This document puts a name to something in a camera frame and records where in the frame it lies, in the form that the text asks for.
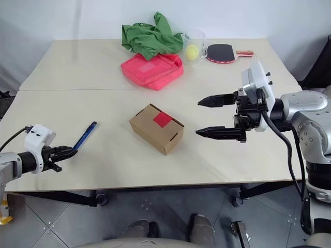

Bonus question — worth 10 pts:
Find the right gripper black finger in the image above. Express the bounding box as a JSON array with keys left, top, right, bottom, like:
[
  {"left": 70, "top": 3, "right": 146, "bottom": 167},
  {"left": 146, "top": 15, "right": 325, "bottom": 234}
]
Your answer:
[
  {"left": 198, "top": 93, "right": 238, "bottom": 109},
  {"left": 195, "top": 126, "right": 246, "bottom": 143}
]

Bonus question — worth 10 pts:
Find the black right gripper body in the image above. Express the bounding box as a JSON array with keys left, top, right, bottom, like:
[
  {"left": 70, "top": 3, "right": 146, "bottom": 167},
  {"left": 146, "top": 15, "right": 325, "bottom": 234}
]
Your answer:
[{"left": 233, "top": 87, "right": 265, "bottom": 143}]

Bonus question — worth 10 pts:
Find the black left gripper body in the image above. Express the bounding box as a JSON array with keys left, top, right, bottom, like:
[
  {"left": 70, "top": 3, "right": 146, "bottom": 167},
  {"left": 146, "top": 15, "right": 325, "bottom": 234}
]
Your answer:
[{"left": 41, "top": 146, "right": 63, "bottom": 173}]

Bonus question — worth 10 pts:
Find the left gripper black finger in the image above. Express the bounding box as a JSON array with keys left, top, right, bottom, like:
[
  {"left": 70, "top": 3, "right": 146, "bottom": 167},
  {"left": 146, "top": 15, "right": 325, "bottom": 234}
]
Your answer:
[
  {"left": 52, "top": 146, "right": 79, "bottom": 155},
  {"left": 53, "top": 152, "right": 78, "bottom": 162}
]

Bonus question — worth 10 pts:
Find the blue pen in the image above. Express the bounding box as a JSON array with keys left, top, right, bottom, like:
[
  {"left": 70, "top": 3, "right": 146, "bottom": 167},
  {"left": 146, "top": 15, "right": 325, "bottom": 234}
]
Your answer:
[{"left": 73, "top": 121, "right": 98, "bottom": 151}]

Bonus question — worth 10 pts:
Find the red tape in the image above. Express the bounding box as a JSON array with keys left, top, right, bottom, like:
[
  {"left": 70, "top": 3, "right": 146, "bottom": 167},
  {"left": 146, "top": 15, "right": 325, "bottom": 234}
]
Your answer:
[{"left": 153, "top": 112, "right": 173, "bottom": 129}]

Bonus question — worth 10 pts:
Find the brown cardboard box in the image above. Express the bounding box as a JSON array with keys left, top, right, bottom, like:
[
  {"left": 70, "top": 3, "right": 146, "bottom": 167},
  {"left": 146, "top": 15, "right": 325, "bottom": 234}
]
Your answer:
[{"left": 129, "top": 103, "right": 185, "bottom": 156}]

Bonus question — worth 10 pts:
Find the black table tennis paddle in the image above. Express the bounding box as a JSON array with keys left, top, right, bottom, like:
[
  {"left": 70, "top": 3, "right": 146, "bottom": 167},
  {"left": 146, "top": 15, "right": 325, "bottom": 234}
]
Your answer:
[{"left": 206, "top": 43, "right": 255, "bottom": 64}]

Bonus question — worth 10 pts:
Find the yellow tennis ball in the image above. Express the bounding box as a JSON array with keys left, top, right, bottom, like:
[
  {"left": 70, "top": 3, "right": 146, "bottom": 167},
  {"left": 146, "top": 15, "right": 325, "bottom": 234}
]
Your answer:
[{"left": 186, "top": 45, "right": 199, "bottom": 61}]

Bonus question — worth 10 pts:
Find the black table caster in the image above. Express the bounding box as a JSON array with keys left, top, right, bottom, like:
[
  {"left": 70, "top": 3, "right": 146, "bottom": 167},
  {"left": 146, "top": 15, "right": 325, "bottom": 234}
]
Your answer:
[
  {"left": 231, "top": 188, "right": 244, "bottom": 208},
  {"left": 96, "top": 194, "right": 109, "bottom": 207}
]

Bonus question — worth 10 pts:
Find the clear plastic measuring cup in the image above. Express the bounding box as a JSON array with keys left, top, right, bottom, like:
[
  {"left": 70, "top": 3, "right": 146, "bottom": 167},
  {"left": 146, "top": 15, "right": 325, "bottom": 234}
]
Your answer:
[{"left": 180, "top": 29, "right": 208, "bottom": 63}]

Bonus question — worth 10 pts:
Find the pink fabric bag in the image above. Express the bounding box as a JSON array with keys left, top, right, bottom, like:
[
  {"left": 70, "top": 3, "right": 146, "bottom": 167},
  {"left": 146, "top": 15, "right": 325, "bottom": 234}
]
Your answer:
[{"left": 120, "top": 53, "right": 185, "bottom": 91}]

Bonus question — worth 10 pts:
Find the yellow floor object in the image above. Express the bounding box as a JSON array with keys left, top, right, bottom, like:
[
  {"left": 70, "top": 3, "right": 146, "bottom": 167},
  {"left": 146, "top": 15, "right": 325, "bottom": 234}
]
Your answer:
[{"left": 0, "top": 198, "right": 14, "bottom": 226}]

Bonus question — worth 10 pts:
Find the green cloth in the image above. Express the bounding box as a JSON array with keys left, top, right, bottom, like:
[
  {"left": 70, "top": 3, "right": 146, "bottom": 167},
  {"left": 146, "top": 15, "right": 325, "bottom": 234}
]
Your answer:
[{"left": 121, "top": 11, "right": 185, "bottom": 61}]

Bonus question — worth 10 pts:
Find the dark rounded grey shape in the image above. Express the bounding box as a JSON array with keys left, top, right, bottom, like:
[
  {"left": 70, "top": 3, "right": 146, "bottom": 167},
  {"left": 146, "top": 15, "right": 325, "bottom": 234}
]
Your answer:
[
  {"left": 123, "top": 219, "right": 159, "bottom": 240},
  {"left": 189, "top": 213, "right": 217, "bottom": 246}
]

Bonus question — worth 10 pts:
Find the silver robot torso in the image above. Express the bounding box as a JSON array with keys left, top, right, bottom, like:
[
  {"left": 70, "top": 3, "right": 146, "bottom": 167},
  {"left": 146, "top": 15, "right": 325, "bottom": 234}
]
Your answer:
[{"left": 301, "top": 159, "right": 331, "bottom": 248}]

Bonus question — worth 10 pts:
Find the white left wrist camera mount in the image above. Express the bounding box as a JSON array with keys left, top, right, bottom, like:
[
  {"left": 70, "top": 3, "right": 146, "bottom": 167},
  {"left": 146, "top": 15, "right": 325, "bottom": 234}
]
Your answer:
[{"left": 24, "top": 124, "right": 57, "bottom": 174}]

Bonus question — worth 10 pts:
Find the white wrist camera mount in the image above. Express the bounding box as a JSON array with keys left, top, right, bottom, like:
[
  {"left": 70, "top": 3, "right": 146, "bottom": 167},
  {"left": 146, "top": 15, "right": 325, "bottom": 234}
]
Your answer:
[
  {"left": 24, "top": 124, "right": 57, "bottom": 174},
  {"left": 241, "top": 61, "right": 276, "bottom": 132}
]

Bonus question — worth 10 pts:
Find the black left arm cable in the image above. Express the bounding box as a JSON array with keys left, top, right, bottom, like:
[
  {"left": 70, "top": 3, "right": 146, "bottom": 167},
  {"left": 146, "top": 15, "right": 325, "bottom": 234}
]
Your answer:
[{"left": 0, "top": 126, "right": 33, "bottom": 152}]

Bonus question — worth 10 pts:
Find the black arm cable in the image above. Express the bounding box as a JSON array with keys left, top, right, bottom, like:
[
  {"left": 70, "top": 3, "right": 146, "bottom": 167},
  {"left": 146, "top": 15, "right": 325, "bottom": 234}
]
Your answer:
[
  {"left": 291, "top": 126, "right": 315, "bottom": 236},
  {"left": 0, "top": 126, "right": 33, "bottom": 152},
  {"left": 255, "top": 87, "right": 305, "bottom": 202}
]

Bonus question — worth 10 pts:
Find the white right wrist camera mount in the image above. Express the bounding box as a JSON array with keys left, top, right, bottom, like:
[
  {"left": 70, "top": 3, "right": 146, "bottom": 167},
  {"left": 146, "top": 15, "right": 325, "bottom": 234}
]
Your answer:
[{"left": 241, "top": 61, "right": 276, "bottom": 132}]

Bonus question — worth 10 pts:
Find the black table frame brace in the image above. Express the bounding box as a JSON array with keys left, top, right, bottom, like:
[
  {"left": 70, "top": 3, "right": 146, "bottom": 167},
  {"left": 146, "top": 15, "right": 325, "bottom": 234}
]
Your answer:
[
  {"left": 7, "top": 191, "right": 99, "bottom": 208},
  {"left": 240, "top": 182, "right": 304, "bottom": 200}
]

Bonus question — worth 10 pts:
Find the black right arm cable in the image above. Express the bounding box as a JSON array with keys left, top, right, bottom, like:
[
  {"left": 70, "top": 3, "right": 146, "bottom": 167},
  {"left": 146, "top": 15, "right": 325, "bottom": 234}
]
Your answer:
[
  {"left": 255, "top": 87, "right": 305, "bottom": 202},
  {"left": 291, "top": 126, "right": 315, "bottom": 236}
]

